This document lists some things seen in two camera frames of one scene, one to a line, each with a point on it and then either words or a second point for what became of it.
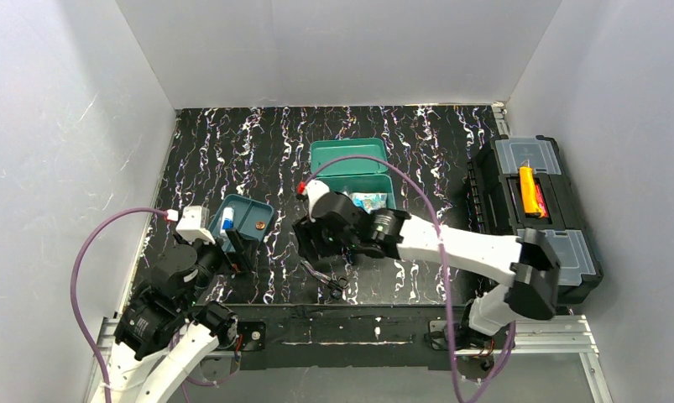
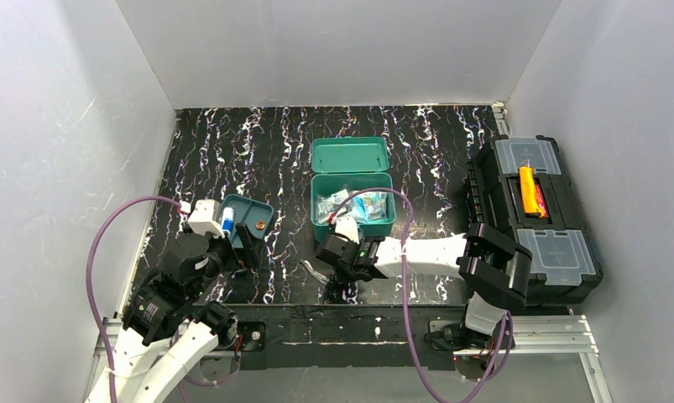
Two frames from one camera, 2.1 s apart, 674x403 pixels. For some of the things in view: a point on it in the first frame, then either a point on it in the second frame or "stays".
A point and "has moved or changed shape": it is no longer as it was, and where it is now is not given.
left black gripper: x=225 y=251 stays
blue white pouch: x=369 y=201 stays
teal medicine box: x=352 y=175 stays
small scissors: x=334 y=285 has moved or changed shape
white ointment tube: x=227 y=219 stays
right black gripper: x=312 y=239 to x=332 y=255
